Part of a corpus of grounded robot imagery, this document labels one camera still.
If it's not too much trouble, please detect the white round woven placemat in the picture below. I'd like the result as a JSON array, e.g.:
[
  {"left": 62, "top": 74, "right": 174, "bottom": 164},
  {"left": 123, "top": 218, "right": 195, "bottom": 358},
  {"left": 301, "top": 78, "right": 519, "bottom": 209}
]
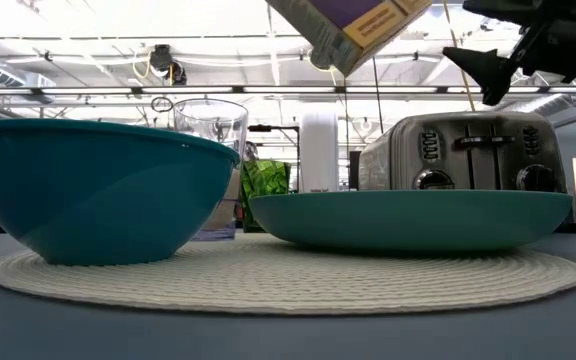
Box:
[{"left": 0, "top": 232, "right": 576, "bottom": 316}]

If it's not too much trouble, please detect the purple yellow cereal box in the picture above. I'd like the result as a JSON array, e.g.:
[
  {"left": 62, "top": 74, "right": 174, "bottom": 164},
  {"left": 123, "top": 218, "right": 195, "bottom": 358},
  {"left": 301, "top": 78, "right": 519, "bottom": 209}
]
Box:
[{"left": 266, "top": 0, "right": 433, "bottom": 78}]

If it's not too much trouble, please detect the green round plate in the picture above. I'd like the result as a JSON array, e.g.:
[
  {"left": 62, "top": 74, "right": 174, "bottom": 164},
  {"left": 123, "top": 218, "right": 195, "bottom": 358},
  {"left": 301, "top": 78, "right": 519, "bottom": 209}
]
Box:
[{"left": 248, "top": 189, "right": 574, "bottom": 253}]

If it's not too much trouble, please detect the clear drinking glass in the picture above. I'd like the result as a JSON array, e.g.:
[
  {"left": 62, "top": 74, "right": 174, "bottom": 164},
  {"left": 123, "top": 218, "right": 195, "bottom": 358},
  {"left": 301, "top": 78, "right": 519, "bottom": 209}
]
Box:
[{"left": 173, "top": 97, "right": 249, "bottom": 242}]

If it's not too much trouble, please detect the yellow cable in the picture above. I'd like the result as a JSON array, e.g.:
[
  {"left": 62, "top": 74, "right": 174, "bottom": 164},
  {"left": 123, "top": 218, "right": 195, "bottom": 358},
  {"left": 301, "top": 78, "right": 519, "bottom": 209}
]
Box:
[{"left": 441, "top": 0, "right": 477, "bottom": 112}]

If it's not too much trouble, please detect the long ceiling light bar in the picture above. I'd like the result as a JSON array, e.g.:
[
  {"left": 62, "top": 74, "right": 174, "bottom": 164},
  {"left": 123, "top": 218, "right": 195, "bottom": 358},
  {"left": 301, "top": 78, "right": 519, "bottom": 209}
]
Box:
[{"left": 0, "top": 84, "right": 576, "bottom": 96}]

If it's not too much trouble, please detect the silver four-slot toaster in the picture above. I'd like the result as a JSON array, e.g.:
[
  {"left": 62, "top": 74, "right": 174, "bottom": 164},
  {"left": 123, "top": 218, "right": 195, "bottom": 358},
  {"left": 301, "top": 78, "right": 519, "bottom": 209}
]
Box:
[{"left": 357, "top": 110, "right": 568, "bottom": 194}]

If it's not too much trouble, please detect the hanging black cable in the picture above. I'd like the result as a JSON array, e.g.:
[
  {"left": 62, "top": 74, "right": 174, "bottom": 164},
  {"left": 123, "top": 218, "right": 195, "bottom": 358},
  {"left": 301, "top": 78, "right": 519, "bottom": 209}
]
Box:
[{"left": 371, "top": 57, "right": 385, "bottom": 135}]

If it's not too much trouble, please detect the teal plastic bowl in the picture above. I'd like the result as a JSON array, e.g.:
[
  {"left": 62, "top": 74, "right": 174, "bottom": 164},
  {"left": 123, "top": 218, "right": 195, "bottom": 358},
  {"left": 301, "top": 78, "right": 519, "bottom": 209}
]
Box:
[{"left": 0, "top": 118, "right": 241, "bottom": 266}]

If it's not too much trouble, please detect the black ceiling cable reel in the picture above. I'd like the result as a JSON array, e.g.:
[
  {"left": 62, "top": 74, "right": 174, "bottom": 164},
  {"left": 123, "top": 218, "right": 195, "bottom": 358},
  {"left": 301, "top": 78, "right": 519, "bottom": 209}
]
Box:
[
  {"left": 309, "top": 47, "right": 334, "bottom": 71},
  {"left": 147, "top": 43, "right": 188, "bottom": 86}
]

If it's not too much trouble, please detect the green patterned bottle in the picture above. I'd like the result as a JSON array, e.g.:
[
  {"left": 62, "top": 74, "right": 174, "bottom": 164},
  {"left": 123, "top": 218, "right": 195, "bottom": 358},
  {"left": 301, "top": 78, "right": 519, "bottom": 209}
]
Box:
[{"left": 240, "top": 158, "right": 293, "bottom": 234}]

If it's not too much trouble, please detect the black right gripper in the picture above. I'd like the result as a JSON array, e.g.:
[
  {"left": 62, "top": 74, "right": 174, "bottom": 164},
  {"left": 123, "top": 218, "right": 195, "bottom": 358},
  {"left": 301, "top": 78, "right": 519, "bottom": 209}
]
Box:
[{"left": 442, "top": 0, "right": 576, "bottom": 106}]

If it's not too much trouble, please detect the white column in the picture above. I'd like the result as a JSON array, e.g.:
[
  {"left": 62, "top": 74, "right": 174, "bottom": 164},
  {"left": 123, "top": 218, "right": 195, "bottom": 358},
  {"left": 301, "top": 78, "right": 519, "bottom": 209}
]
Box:
[{"left": 300, "top": 112, "right": 340, "bottom": 194}]

